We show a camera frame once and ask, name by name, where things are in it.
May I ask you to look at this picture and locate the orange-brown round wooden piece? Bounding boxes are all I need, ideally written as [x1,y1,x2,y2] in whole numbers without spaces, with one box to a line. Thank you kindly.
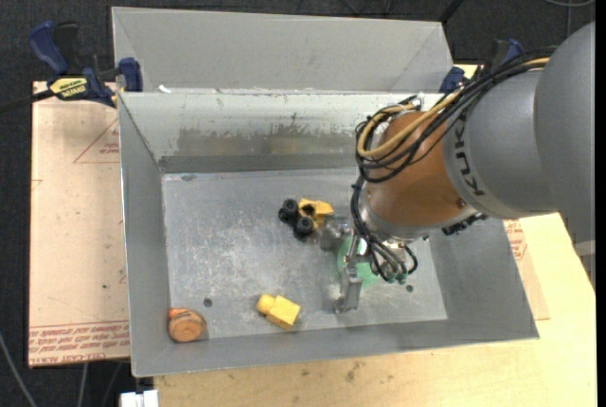
[167,307,208,344]

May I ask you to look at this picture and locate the yellow toy truck, black wheels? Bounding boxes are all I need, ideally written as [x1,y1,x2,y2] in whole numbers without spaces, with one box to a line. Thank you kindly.
[277,198,335,241]

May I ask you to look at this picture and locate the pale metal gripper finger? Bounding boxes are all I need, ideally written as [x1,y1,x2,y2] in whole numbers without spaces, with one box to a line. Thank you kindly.
[320,219,355,253]
[332,248,365,315]

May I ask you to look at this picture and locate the yellow toy block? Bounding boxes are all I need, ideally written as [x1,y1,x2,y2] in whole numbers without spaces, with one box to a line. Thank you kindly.
[256,293,302,331]

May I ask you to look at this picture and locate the grey metal bin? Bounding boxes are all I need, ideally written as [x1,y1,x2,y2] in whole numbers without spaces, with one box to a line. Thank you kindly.
[111,6,540,379]

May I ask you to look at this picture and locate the brown cardboard board, red print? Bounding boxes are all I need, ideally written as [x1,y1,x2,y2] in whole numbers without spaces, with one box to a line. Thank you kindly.
[27,80,551,368]

